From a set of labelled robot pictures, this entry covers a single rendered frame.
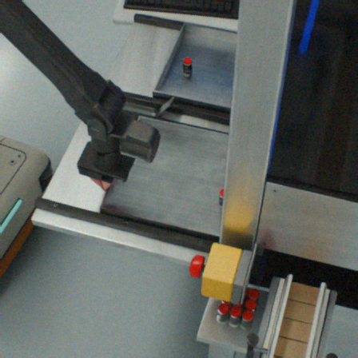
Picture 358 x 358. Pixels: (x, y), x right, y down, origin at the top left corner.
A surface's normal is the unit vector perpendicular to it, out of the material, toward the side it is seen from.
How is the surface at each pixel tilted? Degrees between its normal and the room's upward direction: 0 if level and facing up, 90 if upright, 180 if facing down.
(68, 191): 0
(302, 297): 0
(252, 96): 90
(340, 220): 90
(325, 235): 90
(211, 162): 0
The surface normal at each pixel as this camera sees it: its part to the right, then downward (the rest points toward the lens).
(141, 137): 0.13, -0.48
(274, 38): -0.29, 0.76
